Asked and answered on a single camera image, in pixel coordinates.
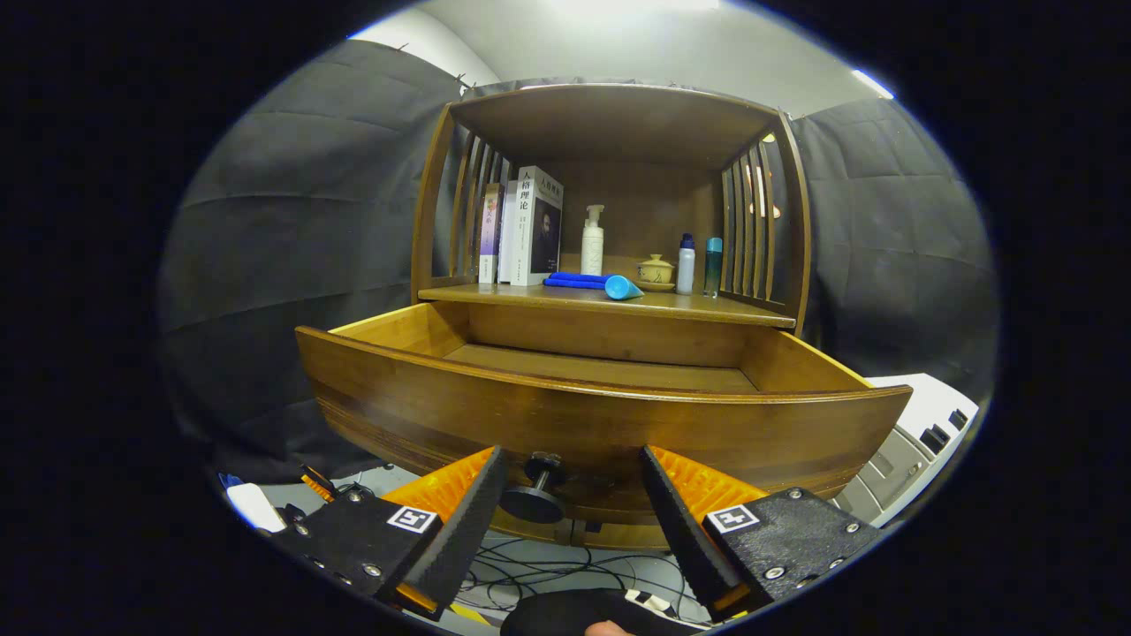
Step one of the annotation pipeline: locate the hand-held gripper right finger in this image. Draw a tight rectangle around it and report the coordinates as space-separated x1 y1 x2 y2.
640 444 887 619

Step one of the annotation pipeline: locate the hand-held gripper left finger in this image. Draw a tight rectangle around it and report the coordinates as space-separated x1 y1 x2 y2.
269 446 509 619

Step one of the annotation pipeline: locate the black round drawer knob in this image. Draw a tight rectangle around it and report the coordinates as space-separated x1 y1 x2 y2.
499 452 568 525

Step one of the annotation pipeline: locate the wooden drawer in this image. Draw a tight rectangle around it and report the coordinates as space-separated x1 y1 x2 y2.
294 300 914 550

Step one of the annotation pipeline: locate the wooden countertop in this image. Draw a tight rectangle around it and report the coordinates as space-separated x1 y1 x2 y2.
417 281 798 329

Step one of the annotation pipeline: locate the white metal drawer unit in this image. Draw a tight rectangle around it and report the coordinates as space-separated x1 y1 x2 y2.
831 373 980 528

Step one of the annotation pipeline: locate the wooden cabinet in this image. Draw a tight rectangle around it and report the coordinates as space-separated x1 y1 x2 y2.
409 84 812 553

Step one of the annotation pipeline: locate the white power strip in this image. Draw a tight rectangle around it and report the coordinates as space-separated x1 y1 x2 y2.
623 587 677 619

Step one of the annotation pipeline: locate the orange and black tool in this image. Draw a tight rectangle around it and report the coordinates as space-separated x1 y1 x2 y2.
299 466 341 504

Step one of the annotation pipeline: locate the white plastic device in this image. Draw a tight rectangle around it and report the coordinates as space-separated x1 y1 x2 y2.
225 481 288 534

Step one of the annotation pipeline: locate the yellow lidded teacup with saucer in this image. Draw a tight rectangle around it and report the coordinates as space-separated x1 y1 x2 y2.
636 254 677 293

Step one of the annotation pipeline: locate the folded blue cloth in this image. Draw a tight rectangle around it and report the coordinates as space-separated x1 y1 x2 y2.
543 271 615 291

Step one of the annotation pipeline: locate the thin white book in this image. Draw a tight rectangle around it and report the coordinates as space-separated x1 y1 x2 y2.
497 181 520 284

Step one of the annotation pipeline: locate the purple and white book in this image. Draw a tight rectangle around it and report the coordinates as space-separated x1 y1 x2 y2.
478 183 503 284

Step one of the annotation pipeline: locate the white pump bottle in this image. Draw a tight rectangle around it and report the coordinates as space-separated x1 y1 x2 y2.
581 205 606 276

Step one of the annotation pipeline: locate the thick white portrait book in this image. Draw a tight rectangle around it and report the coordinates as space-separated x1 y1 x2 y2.
512 166 565 287

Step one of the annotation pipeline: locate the black backdrop cloth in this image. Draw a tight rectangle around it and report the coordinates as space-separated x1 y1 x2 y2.
159 40 999 487

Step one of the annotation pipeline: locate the tangle of black cables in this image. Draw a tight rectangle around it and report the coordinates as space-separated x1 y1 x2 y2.
451 534 708 624

